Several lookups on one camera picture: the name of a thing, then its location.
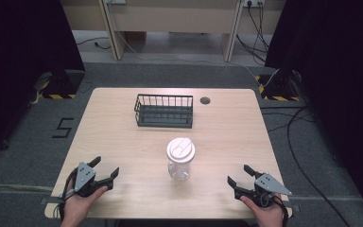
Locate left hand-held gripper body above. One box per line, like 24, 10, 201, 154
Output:
73, 161, 114, 198

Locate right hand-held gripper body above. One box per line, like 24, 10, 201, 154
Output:
234, 172, 293, 209

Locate person's right hand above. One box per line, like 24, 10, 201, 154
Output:
239, 193, 286, 227

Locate person's left hand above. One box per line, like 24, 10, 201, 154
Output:
60, 179, 109, 227

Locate clear cup with white lid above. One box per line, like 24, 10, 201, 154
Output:
165, 137, 197, 182

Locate stand base with hazard tape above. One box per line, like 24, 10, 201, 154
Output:
31, 69, 86, 100
254, 68, 303, 103

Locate black curtain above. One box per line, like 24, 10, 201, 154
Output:
264, 0, 363, 218
0, 0, 86, 160

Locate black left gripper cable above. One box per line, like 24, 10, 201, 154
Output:
58, 167, 78, 221

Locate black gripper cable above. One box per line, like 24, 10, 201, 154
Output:
58, 167, 78, 221
275, 196, 290, 227

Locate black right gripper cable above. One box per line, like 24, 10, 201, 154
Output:
275, 196, 290, 227

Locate long black floor cables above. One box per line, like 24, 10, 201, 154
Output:
259, 105, 352, 227

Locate black wire basket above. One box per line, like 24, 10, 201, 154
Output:
133, 94, 195, 129

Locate black floor cable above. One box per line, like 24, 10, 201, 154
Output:
76, 36, 112, 51

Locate black power cables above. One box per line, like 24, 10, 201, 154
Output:
235, 1, 270, 64

